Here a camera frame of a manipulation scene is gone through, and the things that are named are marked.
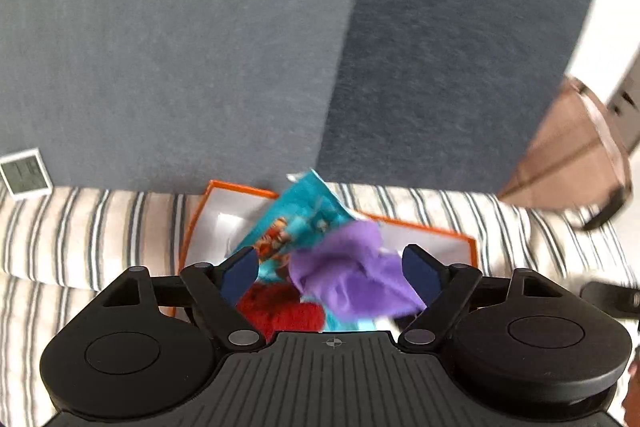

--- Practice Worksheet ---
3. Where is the red plush toy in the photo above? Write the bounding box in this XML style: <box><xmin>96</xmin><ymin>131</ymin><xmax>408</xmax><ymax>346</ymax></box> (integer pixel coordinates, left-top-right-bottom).
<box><xmin>235</xmin><ymin>282</ymin><xmax>327</xmax><ymax>344</ymax></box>

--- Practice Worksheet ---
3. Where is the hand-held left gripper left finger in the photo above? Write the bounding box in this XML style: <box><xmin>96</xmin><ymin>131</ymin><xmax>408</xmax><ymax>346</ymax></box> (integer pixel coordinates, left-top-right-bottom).
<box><xmin>97</xmin><ymin>247</ymin><xmax>267</xmax><ymax>353</ymax></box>

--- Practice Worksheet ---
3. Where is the purple cloth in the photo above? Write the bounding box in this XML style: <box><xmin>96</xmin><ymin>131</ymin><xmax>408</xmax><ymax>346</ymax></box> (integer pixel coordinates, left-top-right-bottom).
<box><xmin>290</xmin><ymin>221</ymin><xmax>429</xmax><ymax>324</ymax></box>

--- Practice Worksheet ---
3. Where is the navy felt panel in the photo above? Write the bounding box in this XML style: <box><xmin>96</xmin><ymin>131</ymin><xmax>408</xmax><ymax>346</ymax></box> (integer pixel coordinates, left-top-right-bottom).
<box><xmin>317</xmin><ymin>0</ymin><xmax>609</xmax><ymax>198</ymax></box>

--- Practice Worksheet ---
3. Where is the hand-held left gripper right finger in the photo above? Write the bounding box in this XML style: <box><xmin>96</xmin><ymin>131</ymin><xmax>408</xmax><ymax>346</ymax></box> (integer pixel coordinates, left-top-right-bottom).
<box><xmin>398</xmin><ymin>244</ymin><xmax>577</xmax><ymax>354</ymax></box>

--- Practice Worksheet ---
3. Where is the orange rimmed white tray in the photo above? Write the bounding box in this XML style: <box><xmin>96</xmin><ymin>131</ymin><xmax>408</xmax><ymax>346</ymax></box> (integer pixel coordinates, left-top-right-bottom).
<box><xmin>177</xmin><ymin>179</ymin><xmax>479</xmax><ymax>324</ymax></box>

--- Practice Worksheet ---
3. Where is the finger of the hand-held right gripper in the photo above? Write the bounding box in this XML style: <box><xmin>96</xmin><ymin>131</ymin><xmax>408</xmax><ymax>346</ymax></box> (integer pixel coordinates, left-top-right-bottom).
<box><xmin>580</xmin><ymin>281</ymin><xmax>640</xmax><ymax>321</ymax></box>

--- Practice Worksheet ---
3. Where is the striped blanket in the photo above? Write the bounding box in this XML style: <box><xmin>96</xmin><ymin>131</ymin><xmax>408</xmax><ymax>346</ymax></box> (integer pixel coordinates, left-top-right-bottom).
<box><xmin>0</xmin><ymin>181</ymin><xmax>640</xmax><ymax>427</ymax></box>

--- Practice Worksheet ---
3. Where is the grey felt panel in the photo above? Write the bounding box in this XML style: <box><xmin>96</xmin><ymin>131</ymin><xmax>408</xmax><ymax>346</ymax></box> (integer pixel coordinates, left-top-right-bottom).
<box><xmin>0</xmin><ymin>0</ymin><xmax>382</xmax><ymax>198</ymax></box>

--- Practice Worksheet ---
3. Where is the teal snack packet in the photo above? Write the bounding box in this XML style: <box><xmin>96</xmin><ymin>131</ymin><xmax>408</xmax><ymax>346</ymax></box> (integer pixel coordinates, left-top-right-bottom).
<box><xmin>232</xmin><ymin>169</ymin><xmax>362</xmax><ymax>333</ymax></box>

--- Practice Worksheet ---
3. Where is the brown cardboard box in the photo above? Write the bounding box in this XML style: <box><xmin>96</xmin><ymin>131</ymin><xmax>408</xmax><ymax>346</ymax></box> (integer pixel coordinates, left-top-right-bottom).
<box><xmin>497</xmin><ymin>74</ymin><xmax>634</xmax><ymax>233</ymax></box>

